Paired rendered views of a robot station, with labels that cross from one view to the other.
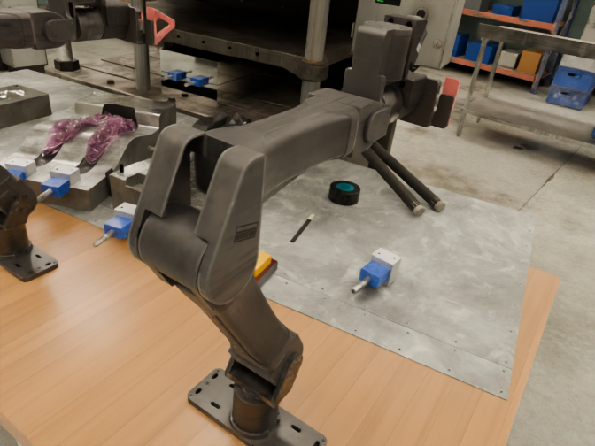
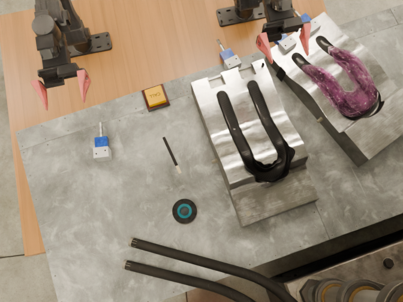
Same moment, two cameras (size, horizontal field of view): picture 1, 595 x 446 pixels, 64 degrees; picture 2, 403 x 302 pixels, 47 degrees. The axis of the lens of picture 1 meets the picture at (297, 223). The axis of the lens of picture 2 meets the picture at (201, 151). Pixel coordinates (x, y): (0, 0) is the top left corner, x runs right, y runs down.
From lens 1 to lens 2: 164 cm
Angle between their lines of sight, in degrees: 71
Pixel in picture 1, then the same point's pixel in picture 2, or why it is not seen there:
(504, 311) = (39, 189)
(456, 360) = (41, 133)
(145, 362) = (135, 30)
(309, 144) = not seen: outside the picture
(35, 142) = (346, 45)
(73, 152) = (321, 60)
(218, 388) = (102, 42)
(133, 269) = (196, 53)
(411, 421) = not seen: hidden behind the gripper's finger
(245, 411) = not seen: hidden behind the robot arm
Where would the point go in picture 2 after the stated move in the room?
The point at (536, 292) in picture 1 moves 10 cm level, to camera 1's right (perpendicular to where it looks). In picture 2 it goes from (31, 225) to (7, 245)
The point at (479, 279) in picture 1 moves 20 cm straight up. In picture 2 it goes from (62, 205) to (41, 195)
